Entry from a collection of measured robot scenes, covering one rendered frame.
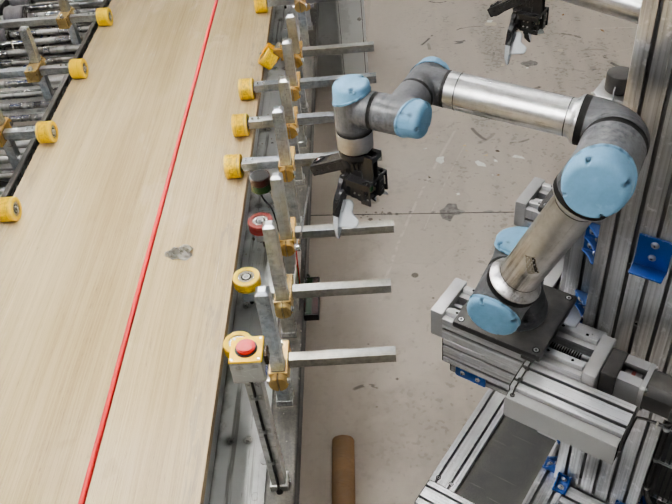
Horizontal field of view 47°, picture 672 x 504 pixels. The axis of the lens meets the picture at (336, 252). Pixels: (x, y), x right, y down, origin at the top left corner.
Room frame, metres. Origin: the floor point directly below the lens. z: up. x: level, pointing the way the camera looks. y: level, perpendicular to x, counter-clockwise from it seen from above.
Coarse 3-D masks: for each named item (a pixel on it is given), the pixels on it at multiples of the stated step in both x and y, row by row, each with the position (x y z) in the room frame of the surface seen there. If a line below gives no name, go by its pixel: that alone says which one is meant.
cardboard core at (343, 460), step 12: (336, 444) 1.59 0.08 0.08; (348, 444) 1.59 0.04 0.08; (336, 456) 1.54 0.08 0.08; (348, 456) 1.54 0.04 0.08; (336, 468) 1.50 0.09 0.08; (348, 468) 1.49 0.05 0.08; (336, 480) 1.45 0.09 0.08; (348, 480) 1.44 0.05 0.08; (336, 492) 1.40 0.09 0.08; (348, 492) 1.40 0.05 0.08
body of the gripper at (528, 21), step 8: (528, 0) 1.96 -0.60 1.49; (536, 0) 1.94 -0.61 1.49; (544, 0) 1.94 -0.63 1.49; (520, 8) 1.97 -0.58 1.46; (528, 8) 1.96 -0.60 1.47; (536, 8) 1.94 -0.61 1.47; (544, 8) 1.94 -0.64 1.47; (512, 16) 1.96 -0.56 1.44; (520, 16) 1.95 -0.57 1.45; (528, 16) 1.93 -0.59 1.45; (536, 16) 1.94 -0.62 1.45; (544, 16) 1.95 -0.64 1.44; (520, 24) 1.96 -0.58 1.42; (528, 24) 1.94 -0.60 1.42; (536, 24) 1.94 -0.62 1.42; (544, 24) 1.96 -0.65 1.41; (528, 32) 1.94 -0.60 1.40; (536, 32) 1.92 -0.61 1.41
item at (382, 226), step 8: (320, 224) 1.88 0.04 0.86; (328, 224) 1.87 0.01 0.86; (360, 224) 1.85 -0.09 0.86; (368, 224) 1.85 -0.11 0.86; (376, 224) 1.84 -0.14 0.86; (384, 224) 1.84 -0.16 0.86; (392, 224) 1.84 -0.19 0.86; (296, 232) 1.85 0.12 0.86; (304, 232) 1.85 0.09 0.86; (312, 232) 1.85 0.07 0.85; (320, 232) 1.85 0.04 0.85; (328, 232) 1.85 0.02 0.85; (344, 232) 1.84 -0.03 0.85; (352, 232) 1.84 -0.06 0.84; (360, 232) 1.84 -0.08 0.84; (368, 232) 1.84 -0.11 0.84; (376, 232) 1.83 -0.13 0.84; (384, 232) 1.83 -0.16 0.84; (392, 232) 1.83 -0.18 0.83
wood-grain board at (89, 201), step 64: (128, 0) 3.69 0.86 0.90; (192, 0) 3.60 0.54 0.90; (128, 64) 3.03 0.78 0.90; (192, 64) 2.96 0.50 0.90; (256, 64) 2.89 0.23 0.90; (64, 128) 2.57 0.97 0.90; (128, 128) 2.52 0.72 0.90; (192, 128) 2.46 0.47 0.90; (64, 192) 2.16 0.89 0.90; (128, 192) 2.11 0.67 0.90; (192, 192) 2.07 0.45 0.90; (0, 256) 1.86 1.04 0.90; (64, 256) 1.82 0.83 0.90; (128, 256) 1.79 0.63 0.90; (192, 256) 1.75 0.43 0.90; (0, 320) 1.57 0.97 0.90; (64, 320) 1.54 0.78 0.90; (192, 320) 1.49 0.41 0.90; (0, 384) 1.34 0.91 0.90; (64, 384) 1.31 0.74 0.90; (128, 384) 1.29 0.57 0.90; (192, 384) 1.26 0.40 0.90; (0, 448) 1.13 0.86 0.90; (64, 448) 1.11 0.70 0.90; (128, 448) 1.09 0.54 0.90; (192, 448) 1.07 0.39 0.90
